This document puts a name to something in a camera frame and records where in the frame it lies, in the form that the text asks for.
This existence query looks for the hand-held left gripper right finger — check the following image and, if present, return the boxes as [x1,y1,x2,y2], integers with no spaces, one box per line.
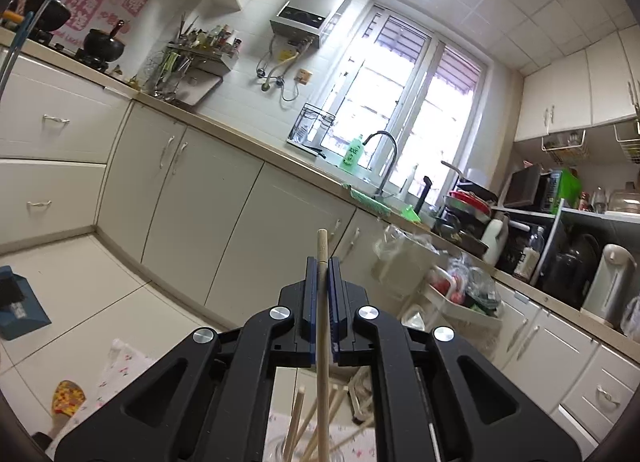
[327,257,583,462]

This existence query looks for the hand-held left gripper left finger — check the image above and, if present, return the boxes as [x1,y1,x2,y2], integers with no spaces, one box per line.
[54,257,321,462]

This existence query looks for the light wooden chopstick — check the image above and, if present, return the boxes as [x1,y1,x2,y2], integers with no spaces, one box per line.
[315,228,332,462]

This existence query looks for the group of wooden chopsticks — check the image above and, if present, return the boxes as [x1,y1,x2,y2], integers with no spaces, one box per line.
[285,382,376,462]

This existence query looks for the clear hanging plastic bag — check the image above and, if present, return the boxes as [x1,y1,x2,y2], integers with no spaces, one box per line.
[372,224,441,293]

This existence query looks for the white stool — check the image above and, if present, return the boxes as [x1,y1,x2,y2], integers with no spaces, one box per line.
[345,367,381,423]

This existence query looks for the red packaged food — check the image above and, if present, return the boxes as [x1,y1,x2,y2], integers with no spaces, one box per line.
[430,279,463,303]

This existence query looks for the green dish cloth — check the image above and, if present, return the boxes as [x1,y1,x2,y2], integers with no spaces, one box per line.
[342,184,393,215]

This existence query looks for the white rolling cart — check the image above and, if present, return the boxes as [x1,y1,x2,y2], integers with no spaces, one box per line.
[400,262,503,343]

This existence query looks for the cream door base cabinet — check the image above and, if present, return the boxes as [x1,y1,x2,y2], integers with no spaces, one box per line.
[97,102,431,327]

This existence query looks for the black water tap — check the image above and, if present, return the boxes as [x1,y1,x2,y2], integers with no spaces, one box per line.
[415,176,433,213]

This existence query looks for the green dish soap bottle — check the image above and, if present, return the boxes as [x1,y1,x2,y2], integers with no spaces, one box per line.
[341,136,365,170]

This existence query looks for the stack of pots and pans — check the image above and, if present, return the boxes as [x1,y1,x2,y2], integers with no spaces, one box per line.
[432,162,501,257]

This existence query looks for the white jug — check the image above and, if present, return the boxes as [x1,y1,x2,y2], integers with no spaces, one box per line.
[481,217,510,267]

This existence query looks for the curved metal faucet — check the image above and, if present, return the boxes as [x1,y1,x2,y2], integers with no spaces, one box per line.
[372,131,399,200]

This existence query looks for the floral tablecloth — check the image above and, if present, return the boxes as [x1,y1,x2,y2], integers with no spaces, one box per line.
[47,339,376,462]

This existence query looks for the cooking oil bottle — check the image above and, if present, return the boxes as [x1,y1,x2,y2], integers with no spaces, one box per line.
[512,227,546,283]

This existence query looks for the black box appliance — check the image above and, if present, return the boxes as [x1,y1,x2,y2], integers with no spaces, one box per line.
[502,164,551,210]

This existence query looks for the white framed window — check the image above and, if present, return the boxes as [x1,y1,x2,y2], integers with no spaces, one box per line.
[320,0,493,203]

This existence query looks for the cream door and drawer cabinet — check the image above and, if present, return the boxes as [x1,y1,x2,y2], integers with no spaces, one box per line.
[490,282,640,443]

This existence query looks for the dark kitchen appliance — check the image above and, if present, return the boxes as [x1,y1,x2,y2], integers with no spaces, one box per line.
[540,232,601,310]

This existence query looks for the dark tall bottle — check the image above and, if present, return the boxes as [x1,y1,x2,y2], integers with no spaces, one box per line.
[545,169,563,213]

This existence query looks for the cutting board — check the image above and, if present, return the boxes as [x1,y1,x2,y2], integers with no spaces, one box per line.
[175,69,223,110]

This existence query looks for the colourful hand fan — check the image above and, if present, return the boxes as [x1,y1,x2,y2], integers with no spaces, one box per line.
[51,380,87,415]

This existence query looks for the green bag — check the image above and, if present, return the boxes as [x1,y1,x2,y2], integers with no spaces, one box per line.
[555,167,583,213]

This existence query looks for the white countertop shelf unit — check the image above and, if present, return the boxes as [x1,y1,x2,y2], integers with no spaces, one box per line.
[492,162,640,303]

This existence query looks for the white thermo pot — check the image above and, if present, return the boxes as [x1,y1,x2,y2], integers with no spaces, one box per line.
[582,243,637,327]

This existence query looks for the metal utensil and spice rack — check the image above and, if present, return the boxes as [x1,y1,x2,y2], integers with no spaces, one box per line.
[142,14,241,102]

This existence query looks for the blue dustpan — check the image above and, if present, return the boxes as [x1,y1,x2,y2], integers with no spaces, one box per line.
[0,266,52,341]

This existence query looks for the cream drawer base cabinet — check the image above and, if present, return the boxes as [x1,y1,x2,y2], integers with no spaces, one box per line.
[0,49,133,247]

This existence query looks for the silver water heater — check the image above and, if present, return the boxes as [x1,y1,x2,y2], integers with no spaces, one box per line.
[270,0,356,50]

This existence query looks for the clear glass bowl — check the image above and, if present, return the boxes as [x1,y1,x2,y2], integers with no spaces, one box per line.
[607,182,640,215]

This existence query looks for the black cooking pot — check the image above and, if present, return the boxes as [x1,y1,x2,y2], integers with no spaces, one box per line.
[82,20,126,65]

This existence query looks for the black wok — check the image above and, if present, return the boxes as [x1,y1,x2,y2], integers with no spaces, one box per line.
[20,0,73,35]

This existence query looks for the water heater hoses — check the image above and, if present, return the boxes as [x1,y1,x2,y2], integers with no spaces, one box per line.
[255,36,301,102]

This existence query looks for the wire hanging basket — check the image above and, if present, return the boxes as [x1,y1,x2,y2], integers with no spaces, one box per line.
[614,119,640,165]
[540,129,587,165]

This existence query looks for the cream wall cabinet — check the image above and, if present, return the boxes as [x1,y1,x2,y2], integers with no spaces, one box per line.
[514,24,640,143]

